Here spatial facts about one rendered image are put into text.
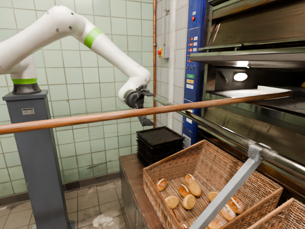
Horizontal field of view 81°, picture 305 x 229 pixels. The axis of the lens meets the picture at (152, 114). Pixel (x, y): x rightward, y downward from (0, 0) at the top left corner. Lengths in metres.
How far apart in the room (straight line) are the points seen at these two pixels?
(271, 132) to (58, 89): 1.71
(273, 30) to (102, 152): 1.84
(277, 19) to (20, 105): 1.36
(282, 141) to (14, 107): 1.39
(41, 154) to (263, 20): 1.43
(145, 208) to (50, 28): 1.03
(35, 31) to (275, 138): 1.18
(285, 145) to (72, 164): 1.90
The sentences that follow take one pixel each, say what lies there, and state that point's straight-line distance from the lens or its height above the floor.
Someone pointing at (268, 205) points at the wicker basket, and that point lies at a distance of 1.02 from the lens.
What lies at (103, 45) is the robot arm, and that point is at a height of 1.47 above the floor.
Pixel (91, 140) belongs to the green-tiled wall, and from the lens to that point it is 2.07.
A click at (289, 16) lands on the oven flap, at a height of 1.56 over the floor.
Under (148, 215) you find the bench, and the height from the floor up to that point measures 0.58.
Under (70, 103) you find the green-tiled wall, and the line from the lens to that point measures 1.94.
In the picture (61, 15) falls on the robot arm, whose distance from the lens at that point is 0.95.
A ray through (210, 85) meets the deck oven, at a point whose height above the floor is 1.23.
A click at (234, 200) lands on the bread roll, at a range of 1.11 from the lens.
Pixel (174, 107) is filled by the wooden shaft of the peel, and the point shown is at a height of 1.20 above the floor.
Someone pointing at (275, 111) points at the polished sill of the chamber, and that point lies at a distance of 0.96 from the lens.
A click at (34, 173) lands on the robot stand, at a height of 0.69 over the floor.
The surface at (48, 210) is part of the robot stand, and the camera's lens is 1.60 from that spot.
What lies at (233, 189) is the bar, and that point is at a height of 1.07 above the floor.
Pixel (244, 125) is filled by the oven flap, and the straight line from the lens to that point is 1.10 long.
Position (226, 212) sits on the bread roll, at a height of 0.63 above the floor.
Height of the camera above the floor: 1.39
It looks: 17 degrees down
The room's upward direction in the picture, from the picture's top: straight up
